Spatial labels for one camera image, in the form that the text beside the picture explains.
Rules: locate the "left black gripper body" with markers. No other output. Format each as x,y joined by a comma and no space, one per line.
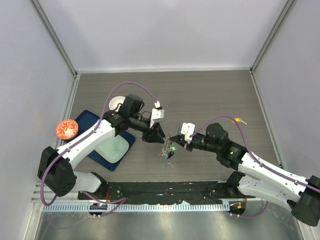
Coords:
140,124

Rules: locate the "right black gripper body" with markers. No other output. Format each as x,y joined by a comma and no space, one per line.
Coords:
199,141

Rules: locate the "blue keyring with keys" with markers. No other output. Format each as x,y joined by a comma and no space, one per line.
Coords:
168,150

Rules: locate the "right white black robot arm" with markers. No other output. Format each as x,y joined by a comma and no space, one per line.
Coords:
255,177

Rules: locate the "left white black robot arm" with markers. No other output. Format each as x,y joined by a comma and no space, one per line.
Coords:
56,168

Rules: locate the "white round bowl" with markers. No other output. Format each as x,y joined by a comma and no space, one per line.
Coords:
115,103

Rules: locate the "pale green divided plate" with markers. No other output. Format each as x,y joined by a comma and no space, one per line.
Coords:
114,149

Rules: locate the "yellow tagged key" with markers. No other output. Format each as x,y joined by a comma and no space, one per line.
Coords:
239,120

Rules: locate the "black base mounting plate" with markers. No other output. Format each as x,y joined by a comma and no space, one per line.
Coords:
174,192

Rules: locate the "dark blue tray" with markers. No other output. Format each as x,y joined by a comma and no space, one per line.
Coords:
87,120

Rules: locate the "orange patterned bowl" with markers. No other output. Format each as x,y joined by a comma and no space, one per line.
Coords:
67,129

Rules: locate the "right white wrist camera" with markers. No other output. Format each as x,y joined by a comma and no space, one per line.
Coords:
186,130

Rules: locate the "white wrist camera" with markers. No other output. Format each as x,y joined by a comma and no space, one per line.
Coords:
186,130
157,114

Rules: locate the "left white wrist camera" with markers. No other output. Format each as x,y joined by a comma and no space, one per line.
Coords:
157,114

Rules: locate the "white slotted cable duct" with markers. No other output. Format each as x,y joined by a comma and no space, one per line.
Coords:
183,207

